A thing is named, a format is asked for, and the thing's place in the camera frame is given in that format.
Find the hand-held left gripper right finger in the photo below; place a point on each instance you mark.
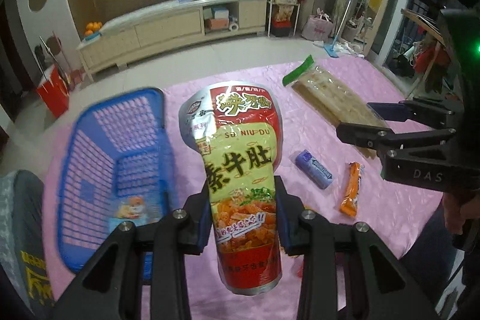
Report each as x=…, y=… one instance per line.
x=284, y=232

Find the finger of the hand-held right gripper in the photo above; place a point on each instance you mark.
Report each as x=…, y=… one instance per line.
x=360, y=136
x=390, y=112

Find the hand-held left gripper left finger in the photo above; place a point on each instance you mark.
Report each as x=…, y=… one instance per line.
x=204, y=228

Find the long cracker packet green end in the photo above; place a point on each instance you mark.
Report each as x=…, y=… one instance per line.
x=326, y=91

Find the purple blue gum packet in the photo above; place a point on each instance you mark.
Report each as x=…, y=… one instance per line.
x=313, y=168

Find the red yellow snack bag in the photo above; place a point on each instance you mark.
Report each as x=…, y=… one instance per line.
x=240, y=162

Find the blue plastic mesh basket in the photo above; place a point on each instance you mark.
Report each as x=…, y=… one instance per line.
x=97, y=162

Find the person's right hand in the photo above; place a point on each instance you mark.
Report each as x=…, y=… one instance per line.
x=455, y=211

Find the orange snack stick packet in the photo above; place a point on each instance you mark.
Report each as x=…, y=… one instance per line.
x=352, y=188

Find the small blue cartoon snack packet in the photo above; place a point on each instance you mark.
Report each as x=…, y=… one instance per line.
x=131, y=209

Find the pink embossed tablecloth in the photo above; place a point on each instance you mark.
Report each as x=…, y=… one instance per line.
x=375, y=211

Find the blue flat mop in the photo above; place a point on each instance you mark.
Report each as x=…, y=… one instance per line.
x=347, y=12

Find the pink gift bag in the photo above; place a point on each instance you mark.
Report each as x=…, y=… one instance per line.
x=317, y=27

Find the person's dark trouser leg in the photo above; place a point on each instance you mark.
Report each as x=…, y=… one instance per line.
x=431, y=252

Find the red yellow gift bag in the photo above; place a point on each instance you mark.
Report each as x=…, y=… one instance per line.
x=284, y=13

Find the white tape roll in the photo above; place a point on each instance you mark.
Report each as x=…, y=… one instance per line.
x=234, y=26

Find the black box yellow print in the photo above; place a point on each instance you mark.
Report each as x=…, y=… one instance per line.
x=35, y=275

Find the orange flat box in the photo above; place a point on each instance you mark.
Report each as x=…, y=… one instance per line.
x=218, y=24

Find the light blue flat box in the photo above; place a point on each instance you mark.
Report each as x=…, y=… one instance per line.
x=220, y=12

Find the beige low cabinet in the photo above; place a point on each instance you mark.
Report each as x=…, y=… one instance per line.
x=165, y=27

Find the pile of oranges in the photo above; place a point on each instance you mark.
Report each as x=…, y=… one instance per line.
x=93, y=28

